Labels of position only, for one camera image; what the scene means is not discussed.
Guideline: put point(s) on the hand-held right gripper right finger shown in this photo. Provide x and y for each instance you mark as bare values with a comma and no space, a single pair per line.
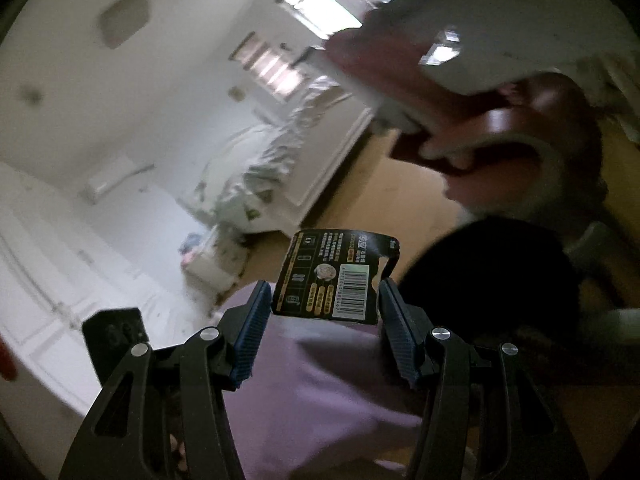
400,345

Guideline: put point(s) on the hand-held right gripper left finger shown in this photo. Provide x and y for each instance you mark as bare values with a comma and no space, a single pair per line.
248,345

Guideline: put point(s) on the black battery card package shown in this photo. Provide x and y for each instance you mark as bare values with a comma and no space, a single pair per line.
300,265

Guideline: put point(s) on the white wardrobe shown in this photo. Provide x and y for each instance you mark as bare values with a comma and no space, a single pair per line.
60,285

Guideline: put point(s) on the purple round mat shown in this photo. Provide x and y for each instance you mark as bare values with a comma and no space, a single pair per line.
310,400

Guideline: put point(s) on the white nightstand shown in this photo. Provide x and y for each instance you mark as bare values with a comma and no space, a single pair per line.
215,260

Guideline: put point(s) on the red hanging object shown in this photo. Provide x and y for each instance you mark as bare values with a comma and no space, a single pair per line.
6,360

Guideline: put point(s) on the white air conditioner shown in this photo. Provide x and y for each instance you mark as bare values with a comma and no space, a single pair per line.
107,180

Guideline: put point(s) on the floral bed quilt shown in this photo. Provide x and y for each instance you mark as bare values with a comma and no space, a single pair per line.
270,160

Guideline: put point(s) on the window with blinds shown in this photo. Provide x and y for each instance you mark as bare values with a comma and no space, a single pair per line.
272,65

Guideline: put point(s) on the ceiling lamp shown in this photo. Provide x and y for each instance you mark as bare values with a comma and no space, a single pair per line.
124,17

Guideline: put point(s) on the bright window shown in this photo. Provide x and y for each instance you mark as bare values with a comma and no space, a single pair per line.
320,5

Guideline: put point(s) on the white cloth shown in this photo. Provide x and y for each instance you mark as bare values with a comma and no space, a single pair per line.
500,10

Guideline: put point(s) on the white bed frame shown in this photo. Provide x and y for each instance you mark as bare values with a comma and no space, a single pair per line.
332,160

